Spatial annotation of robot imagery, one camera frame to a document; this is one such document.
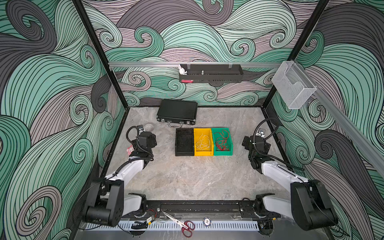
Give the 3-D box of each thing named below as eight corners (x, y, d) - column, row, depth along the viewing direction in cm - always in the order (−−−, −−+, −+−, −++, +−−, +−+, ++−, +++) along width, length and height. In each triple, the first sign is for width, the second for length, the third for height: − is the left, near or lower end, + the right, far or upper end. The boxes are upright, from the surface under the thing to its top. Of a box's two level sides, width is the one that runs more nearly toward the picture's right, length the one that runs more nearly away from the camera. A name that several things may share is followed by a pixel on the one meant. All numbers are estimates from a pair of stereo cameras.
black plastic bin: (175, 156, 94) (174, 152, 89) (176, 131, 107) (176, 126, 102) (193, 156, 94) (194, 152, 89) (193, 131, 107) (193, 126, 102)
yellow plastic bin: (194, 157, 94) (195, 151, 89) (194, 132, 107) (194, 126, 102) (212, 157, 94) (214, 151, 89) (209, 132, 107) (211, 126, 102)
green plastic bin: (213, 156, 94) (215, 151, 88) (210, 134, 106) (212, 127, 100) (231, 156, 94) (233, 151, 88) (226, 134, 106) (228, 127, 100)
